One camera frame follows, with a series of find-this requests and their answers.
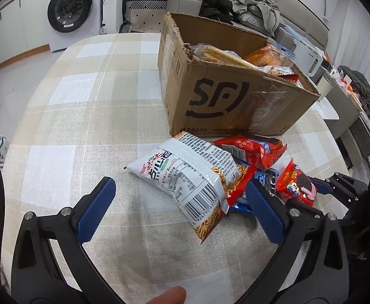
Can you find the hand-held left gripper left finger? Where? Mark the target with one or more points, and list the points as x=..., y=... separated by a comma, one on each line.
x=96, y=210

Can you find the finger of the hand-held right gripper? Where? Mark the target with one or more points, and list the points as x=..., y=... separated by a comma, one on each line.
x=343, y=186
x=306, y=205

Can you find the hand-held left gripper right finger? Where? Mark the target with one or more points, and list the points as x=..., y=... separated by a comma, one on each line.
x=264, y=212

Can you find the red cookie packet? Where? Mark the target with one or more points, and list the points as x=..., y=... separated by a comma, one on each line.
x=295, y=185

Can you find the blue cookie packet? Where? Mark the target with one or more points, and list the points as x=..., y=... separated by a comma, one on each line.
x=267, y=179

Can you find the red scaled snack packet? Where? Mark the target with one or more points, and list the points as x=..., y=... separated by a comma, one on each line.
x=251, y=150

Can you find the white stick snack bag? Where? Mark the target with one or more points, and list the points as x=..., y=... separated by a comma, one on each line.
x=191, y=177

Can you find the brown cardboard box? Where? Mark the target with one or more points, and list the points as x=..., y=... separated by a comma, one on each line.
x=216, y=101

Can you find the person's left hand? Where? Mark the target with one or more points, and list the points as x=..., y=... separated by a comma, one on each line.
x=169, y=296

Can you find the grey chair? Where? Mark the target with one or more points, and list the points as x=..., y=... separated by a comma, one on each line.
x=359, y=139

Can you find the white coffee table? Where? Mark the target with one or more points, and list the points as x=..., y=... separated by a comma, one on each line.
x=333, y=107

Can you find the checked tablecloth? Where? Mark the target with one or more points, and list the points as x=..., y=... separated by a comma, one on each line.
x=86, y=126

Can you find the dark green jacket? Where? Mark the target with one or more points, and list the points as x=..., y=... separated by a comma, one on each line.
x=365, y=98

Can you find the white sneaker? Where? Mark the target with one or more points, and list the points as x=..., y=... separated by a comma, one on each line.
x=0, y=150

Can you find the white kettle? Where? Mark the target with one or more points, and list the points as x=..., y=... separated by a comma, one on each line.
x=308, y=55

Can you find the clear noodle snack packet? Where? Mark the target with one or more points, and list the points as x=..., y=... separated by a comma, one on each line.
x=267, y=53

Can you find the tan snack packet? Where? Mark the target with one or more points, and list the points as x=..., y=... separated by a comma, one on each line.
x=219, y=55

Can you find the grey clothes pile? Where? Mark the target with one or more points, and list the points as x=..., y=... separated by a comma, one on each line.
x=256, y=12

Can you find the white kitchen cabinet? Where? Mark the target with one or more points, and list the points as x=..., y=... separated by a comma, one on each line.
x=10, y=28

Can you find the patterned chair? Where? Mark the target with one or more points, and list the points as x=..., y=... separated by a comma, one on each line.
x=143, y=14

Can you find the white washing machine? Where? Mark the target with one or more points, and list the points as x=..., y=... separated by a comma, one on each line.
x=74, y=9

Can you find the black jacket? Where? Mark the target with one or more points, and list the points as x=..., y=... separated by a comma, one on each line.
x=215, y=6

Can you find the grey sofa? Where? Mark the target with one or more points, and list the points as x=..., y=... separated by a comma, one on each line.
x=185, y=3

